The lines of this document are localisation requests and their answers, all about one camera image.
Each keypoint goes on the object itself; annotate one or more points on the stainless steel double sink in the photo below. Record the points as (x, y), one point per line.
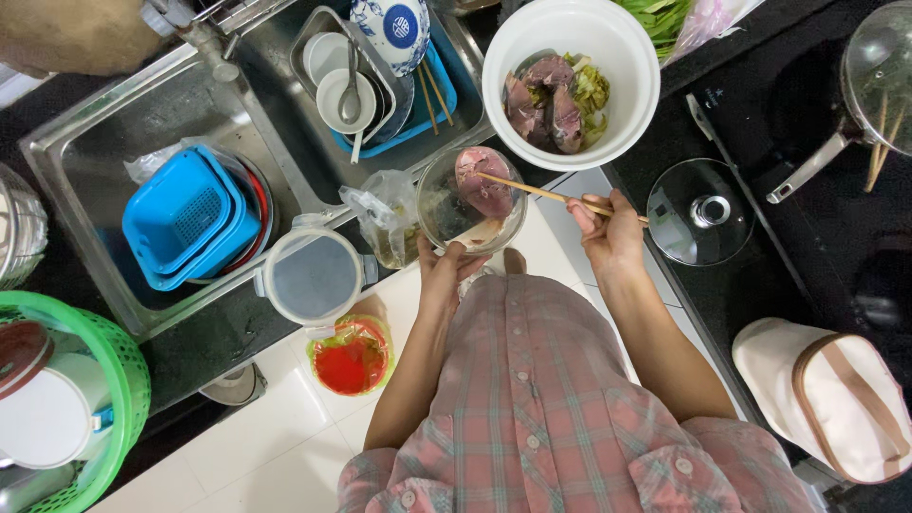
(92, 178)

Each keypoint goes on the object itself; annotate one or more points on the large blue plastic basket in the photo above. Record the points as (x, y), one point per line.
(239, 235)

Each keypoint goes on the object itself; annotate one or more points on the large white bowl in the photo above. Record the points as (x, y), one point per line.
(634, 107)

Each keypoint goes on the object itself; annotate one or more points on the pan with glass lid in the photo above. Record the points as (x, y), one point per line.
(876, 64)

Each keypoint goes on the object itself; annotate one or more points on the white plastic container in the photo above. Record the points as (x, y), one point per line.
(50, 420)

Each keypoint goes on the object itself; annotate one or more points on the person's right hand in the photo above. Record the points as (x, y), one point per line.
(613, 239)

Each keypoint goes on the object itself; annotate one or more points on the stainless steel pot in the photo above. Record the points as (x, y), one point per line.
(20, 228)

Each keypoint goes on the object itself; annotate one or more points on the metal faucet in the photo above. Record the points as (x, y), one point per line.
(206, 43)

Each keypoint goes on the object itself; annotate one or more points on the pinkish plastic bag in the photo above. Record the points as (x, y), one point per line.
(705, 25)

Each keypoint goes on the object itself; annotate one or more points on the thin wooden chopstick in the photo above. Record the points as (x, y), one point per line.
(427, 100)
(438, 92)

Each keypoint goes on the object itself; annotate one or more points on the green plastic basket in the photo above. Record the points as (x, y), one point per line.
(121, 377)

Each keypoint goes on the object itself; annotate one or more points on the cooked meat slice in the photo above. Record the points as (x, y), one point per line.
(566, 121)
(548, 71)
(520, 110)

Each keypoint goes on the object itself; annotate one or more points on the crumpled clear plastic bag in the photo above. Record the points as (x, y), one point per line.
(146, 165)

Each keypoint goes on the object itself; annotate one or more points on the bin with red bag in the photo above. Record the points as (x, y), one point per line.
(350, 363)

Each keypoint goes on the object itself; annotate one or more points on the person's left hand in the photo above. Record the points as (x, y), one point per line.
(442, 281)

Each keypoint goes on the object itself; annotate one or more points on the white ceramic spoon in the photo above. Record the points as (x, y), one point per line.
(355, 146)

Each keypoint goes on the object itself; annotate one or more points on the small blue plastic basket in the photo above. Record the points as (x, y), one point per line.
(174, 210)

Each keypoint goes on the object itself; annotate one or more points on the pickled green vegetables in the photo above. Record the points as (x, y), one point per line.
(593, 92)

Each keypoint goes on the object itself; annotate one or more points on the person's foot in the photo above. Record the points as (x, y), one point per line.
(514, 262)

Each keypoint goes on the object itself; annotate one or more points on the clear plastic bag with liquid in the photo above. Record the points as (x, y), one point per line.
(388, 214)

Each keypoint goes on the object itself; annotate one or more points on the red-rimmed metal basin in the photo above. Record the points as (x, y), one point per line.
(266, 214)

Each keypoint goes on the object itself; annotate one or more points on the blue patterned porcelain bowl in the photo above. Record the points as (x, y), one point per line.
(399, 28)

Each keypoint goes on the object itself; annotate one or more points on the pink meat slab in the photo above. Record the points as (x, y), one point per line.
(484, 192)

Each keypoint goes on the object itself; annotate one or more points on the blue plastic tray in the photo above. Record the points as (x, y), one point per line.
(434, 100)

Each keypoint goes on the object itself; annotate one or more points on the pair of cooking chopsticks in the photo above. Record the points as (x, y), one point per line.
(880, 149)

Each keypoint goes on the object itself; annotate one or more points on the rectangular steel tray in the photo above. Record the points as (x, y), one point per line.
(313, 21)

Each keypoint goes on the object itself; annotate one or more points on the clear glass bowl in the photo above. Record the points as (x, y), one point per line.
(442, 206)

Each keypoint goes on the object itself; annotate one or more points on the black induction cooktop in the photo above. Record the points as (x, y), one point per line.
(805, 242)

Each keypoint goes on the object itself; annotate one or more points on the fresh green leafy vegetables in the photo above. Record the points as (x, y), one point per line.
(659, 21)

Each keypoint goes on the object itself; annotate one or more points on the brown round lid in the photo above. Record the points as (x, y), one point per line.
(21, 356)

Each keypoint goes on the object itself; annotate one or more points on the round clip-lock container lid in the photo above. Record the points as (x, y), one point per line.
(313, 278)

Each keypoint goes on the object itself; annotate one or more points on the pink plaid shirt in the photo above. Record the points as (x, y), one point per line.
(541, 427)

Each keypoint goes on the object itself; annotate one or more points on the small white bowl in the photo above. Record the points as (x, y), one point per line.
(324, 53)
(329, 107)

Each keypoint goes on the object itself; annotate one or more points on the cream bag with tan trim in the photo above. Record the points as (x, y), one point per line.
(784, 385)

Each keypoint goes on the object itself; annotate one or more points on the metal spoon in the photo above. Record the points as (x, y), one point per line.
(350, 103)

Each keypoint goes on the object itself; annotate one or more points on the light wooden chopstick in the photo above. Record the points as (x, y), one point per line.
(595, 209)
(527, 188)

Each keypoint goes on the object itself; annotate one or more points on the glass lid with steel knob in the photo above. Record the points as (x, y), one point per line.
(677, 221)

